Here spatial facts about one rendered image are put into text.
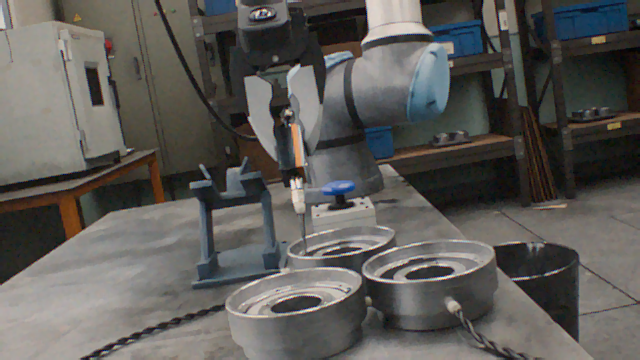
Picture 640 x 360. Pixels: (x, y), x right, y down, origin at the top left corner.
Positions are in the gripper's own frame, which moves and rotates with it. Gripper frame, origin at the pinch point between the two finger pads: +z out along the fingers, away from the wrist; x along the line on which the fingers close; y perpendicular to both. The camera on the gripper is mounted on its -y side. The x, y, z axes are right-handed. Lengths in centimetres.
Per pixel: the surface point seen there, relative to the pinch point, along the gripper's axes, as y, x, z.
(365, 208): 5.2, -6.5, 8.6
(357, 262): -10.9, -4.7, 9.9
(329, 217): 4.8, -2.4, 8.9
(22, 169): 188, 126, 7
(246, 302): -16.4, 4.5, 10.2
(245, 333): -22.5, 3.8, 10.4
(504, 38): 333, -114, -14
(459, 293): -21.3, -11.6, 10.4
